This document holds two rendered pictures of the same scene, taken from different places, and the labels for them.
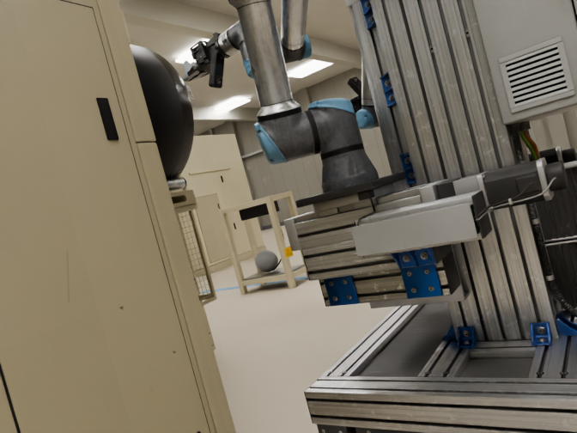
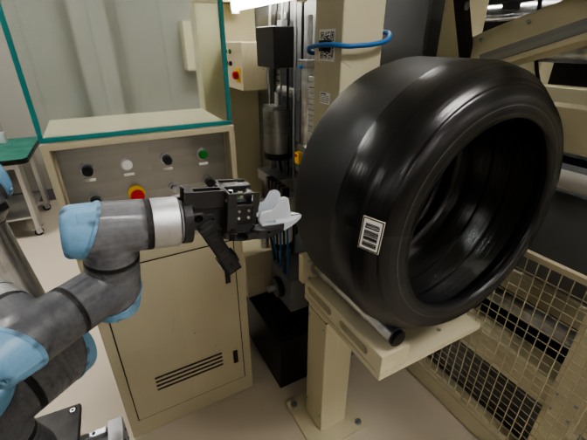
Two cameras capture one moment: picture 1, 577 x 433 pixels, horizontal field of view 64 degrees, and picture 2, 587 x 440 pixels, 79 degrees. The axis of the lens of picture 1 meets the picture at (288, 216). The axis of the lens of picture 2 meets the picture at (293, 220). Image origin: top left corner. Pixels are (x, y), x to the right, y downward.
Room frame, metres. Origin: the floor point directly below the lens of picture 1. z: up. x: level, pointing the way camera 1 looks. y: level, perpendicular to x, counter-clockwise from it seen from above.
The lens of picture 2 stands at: (1.96, -0.28, 1.52)
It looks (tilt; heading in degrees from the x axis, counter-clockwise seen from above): 27 degrees down; 119
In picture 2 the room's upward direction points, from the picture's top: straight up
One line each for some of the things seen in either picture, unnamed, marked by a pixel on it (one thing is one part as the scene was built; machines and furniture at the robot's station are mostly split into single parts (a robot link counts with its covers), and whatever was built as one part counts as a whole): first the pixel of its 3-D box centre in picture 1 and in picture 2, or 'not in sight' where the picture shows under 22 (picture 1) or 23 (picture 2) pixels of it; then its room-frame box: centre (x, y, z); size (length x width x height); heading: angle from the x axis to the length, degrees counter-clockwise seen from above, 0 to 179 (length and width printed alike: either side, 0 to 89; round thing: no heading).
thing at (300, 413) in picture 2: not in sight; (325, 412); (1.57, 0.71, 0.01); 0.27 x 0.27 x 0.02; 58
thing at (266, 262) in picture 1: (266, 243); not in sight; (4.18, 0.26, 0.40); 0.60 x 0.35 x 0.80; 55
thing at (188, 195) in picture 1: (153, 204); (350, 314); (1.72, 0.47, 0.84); 0.36 x 0.09 x 0.06; 148
